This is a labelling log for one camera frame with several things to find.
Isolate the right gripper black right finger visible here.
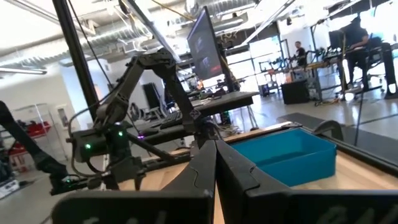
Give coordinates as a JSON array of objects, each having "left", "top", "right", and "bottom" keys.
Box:
[{"left": 216, "top": 139, "right": 398, "bottom": 224}]

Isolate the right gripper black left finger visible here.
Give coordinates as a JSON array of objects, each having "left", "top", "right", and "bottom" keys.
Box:
[{"left": 51, "top": 139, "right": 217, "bottom": 224}]

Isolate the blue plastic bin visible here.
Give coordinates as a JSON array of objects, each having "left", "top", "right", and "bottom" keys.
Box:
[{"left": 229, "top": 128, "right": 338, "bottom": 187}]

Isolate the red cart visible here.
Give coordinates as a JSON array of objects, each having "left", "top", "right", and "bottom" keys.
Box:
[{"left": 7, "top": 120, "right": 52, "bottom": 156}]

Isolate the black keyboard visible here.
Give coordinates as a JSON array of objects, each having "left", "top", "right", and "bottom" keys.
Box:
[{"left": 159, "top": 111, "right": 184, "bottom": 129}]

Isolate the black table clamp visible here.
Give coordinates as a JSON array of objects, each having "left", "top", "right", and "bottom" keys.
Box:
[{"left": 312, "top": 119, "right": 345, "bottom": 142}]

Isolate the fluorescent ceiling light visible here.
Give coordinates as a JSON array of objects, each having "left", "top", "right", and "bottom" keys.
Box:
[{"left": 0, "top": 66, "right": 48, "bottom": 76}]

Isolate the black desk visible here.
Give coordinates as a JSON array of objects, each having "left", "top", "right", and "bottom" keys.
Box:
[{"left": 136, "top": 91, "right": 259, "bottom": 146}]

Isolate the black cabinet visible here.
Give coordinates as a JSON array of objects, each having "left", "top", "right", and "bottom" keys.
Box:
[{"left": 280, "top": 80, "right": 310, "bottom": 105}]

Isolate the black floor mat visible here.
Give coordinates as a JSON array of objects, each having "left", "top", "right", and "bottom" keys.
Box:
[{"left": 275, "top": 112, "right": 398, "bottom": 164}]

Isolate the black computer monitor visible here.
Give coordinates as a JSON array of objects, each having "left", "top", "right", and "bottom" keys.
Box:
[{"left": 186, "top": 6, "right": 225, "bottom": 82}]

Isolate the person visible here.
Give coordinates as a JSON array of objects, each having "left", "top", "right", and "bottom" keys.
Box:
[
  {"left": 293, "top": 40, "right": 308, "bottom": 67},
  {"left": 340, "top": 16, "right": 371, "bottom": 91}
]

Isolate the distant workbench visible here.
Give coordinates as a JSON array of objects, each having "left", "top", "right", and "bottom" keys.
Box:
[{"left": 307, "top": 42, "right": 398, "bottom": 101}]

